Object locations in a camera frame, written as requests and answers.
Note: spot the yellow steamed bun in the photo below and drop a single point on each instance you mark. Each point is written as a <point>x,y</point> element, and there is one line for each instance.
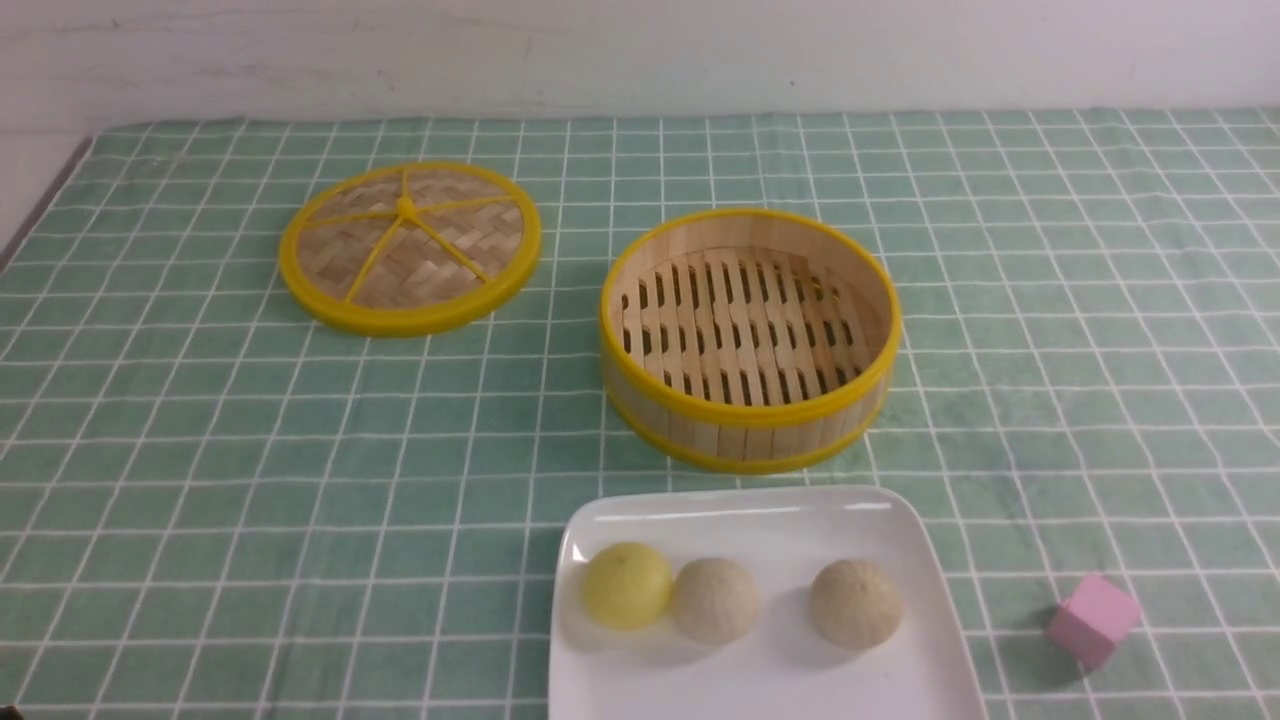
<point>627,586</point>

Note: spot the white steamed bun front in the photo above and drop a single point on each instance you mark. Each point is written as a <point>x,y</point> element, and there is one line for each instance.
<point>714,601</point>

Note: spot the white steamed bun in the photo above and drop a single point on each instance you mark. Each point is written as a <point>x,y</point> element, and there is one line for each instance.
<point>854,604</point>
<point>714,601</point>

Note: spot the white square plate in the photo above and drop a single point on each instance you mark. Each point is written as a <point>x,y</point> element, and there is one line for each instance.
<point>782,669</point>

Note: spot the bamboo steamer basket yellow rim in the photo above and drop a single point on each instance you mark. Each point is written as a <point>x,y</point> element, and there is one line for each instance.
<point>748,340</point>

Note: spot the yellow woven steamer lid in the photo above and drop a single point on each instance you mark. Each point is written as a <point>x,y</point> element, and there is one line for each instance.
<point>417,249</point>

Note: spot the pink cube block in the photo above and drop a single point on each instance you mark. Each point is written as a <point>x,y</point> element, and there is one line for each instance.
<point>1093,621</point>

